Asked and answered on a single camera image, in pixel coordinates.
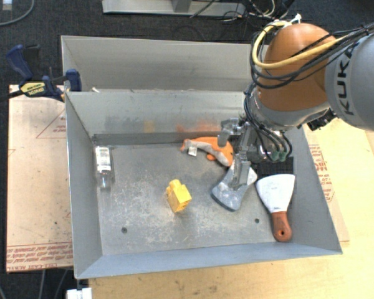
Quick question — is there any grey and white soft toy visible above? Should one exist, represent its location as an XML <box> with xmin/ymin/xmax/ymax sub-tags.
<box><xmin>211</xmin><ymin>160</ymin><xmax>258</xmax><ymax>212</ymax></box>

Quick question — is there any orange and grey toy animal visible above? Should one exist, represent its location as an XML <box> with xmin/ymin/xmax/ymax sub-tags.
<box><xmin>180</xmin><ymin>136</ymin><xmax>235</xmax><ymax>168</ymax></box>

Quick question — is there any yellow toy block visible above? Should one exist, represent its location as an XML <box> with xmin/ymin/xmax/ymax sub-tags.
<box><xmin>165</xmin><ymin>179</ymin><xmax>193</xmax><ymax>214</ymax></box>

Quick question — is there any grey metal bin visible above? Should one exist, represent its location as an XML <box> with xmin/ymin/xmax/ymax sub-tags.
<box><xmin>60</xmin><ymin>35</ymin><xmax>343</xmax><ymax>280</ymax></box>

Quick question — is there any clear glass bottle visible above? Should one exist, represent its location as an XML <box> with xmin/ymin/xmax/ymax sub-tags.
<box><xmin>95</xmin><ymin>146</ymin><xmax>115</xmax><ymax>189</ymax></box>

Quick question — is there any brown cardboard board, red print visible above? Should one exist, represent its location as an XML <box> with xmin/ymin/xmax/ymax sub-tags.
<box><xmin>6</xmin><ymin>84</ymin><xmax>352</xmax><ymax>273</ymax></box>

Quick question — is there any white scraper, red-brown handle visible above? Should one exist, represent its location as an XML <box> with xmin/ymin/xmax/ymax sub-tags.
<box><xmin>254</xmin><ymin>173</ymin><xmax>297</xmax><ymax>243</ymax></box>

